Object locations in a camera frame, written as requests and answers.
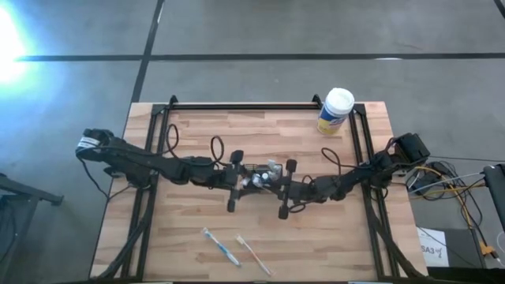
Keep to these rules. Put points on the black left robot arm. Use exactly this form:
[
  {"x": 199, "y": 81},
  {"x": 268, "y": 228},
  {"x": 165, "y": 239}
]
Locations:
[{"x": 138, "y": 163}]

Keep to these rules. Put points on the small teal mouthwash bottle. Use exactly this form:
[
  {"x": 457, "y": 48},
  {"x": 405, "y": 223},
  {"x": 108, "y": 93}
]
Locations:
[
  {"x": 258, "y": 180},
  {"x": 265, "y": 176}
]

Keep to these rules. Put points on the white paper sheet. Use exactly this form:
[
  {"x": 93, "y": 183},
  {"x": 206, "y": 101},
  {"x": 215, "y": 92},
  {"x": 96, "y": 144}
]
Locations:
[{"x": 432, "y": 246}]

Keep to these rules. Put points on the black power box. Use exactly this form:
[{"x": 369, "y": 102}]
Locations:
[{"x": 424, "y": 179}]

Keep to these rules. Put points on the dark grey floor box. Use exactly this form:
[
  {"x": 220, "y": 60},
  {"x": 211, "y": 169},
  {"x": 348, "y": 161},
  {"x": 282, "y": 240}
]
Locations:
[{"x": 465, "y": 248}]

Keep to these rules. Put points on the grey metal stand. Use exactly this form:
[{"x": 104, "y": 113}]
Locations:
[{"x": 23, "y": 193}]

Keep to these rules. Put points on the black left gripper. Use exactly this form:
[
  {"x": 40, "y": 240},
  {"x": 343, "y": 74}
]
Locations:
[{"x": 233, "y": 177}]

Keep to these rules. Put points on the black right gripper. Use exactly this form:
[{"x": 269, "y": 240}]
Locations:
[{"x": 304, "y": 189}]

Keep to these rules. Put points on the blue toothbrush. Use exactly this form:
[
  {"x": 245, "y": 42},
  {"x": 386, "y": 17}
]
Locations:
[{"x": 221, "y": 246}]

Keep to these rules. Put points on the orange toothbrush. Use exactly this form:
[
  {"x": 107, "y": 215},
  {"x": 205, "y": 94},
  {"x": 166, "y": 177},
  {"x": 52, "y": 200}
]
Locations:
[{"x": 254, "y": 254}]

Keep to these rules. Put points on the black aluminium table frame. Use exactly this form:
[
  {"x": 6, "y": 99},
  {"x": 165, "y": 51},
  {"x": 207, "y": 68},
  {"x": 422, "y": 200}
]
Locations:
[{"x": 256, "y": 106}]

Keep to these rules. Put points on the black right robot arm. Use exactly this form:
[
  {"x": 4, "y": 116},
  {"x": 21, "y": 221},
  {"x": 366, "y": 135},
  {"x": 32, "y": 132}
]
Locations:
[{"x": 367, "y": 171}]

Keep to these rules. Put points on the pale toothbrush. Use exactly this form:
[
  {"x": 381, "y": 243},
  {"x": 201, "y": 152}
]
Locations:
[{"x": 274, "y": 165}]

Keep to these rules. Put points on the black stand pole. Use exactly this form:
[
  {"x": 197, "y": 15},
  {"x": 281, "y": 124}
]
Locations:
[{"x": 495, "y": 189}]

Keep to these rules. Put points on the Lysol wipes canister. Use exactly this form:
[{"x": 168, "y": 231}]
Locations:
[{"x": 335, "y": 112}]

